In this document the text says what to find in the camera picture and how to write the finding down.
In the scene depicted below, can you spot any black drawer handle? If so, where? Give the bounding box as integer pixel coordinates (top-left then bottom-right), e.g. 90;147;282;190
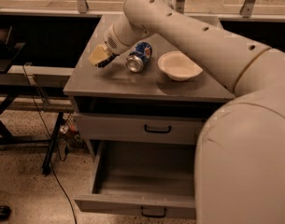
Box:
140;207;167;218
144;124;172;134

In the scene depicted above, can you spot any black top drawer handle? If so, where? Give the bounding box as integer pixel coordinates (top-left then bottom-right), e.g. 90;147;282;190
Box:
144;124;172;134

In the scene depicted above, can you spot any metal window post right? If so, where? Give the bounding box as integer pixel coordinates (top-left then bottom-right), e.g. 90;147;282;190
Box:
239;0;256;18

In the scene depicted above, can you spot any grey drawer cabinet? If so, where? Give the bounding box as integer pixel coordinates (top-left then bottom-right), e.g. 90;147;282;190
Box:
63;14;236;161

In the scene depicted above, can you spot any grey top drawer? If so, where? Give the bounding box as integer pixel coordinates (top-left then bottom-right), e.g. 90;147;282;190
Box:
75;113;205;145

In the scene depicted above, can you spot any black table frame left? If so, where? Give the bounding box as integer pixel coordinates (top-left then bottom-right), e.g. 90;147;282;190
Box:
0;25;75;176

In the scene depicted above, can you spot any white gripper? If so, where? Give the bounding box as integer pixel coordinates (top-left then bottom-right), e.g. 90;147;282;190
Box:
88;24;131;66

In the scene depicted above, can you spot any dark blue rxbar wrapper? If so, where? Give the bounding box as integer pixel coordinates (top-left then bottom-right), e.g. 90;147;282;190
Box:
95;54;118;68

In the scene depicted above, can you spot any open grey middle drawer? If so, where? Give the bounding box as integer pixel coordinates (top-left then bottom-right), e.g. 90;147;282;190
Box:
75;142;195;219

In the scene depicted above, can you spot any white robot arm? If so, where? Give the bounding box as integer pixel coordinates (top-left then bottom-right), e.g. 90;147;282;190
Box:
89;0;285;224

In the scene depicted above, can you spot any black floor cable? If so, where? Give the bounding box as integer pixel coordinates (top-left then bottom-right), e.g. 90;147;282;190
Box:
21;64;78;224

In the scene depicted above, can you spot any white paper bowl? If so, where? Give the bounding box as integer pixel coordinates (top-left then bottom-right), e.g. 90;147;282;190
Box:
158;51;203;81

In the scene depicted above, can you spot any crushed blue pepsi can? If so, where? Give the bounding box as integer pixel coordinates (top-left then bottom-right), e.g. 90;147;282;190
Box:
125;42;152;73

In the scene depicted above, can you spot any black caster wheel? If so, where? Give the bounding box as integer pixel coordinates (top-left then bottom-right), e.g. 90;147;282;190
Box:
0;205;11;219

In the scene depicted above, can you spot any black middle drawer handle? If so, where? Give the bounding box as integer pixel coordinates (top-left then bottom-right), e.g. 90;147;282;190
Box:
140;207;167;218

